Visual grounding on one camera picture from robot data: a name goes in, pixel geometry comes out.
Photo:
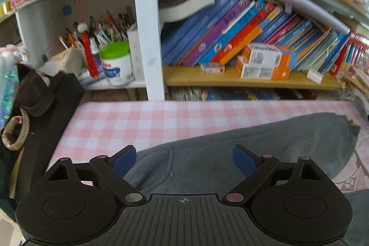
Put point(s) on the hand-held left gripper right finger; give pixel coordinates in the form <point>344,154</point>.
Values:
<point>245,161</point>

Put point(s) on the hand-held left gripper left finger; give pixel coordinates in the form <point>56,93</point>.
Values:
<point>124,161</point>

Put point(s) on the grey pants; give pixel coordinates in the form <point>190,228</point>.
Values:
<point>259,136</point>

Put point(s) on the pink checked table mat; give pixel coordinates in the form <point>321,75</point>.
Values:
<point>129,119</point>

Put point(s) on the row of thin books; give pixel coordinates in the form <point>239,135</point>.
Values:
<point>230,93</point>

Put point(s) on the white tub green lid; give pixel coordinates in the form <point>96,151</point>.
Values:
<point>116,67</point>

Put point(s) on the small red white box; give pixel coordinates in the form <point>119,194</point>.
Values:
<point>213,68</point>

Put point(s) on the wooden shelf board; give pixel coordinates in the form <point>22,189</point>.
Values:
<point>187,76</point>

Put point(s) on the white carton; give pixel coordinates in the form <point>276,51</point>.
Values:
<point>135,55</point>

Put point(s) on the beige wristwatch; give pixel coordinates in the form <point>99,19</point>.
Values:
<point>21,130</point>

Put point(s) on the white charger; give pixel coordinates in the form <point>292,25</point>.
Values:
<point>314,76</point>

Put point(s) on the red tassel ornament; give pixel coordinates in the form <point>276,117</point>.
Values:
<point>88,53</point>

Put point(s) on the cream cloth bag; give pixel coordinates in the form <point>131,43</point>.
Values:
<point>66,60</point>

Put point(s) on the row of colourful books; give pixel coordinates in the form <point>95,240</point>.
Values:
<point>219,32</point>

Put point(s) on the bunch of pens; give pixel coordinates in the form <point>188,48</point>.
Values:
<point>109,29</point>

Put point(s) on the clear plastic bag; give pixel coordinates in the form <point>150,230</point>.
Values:
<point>7,90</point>

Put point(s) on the thick dark-cover book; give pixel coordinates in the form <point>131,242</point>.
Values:
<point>190,5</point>

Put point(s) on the white shelf post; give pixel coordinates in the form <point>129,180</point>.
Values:
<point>147,32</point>

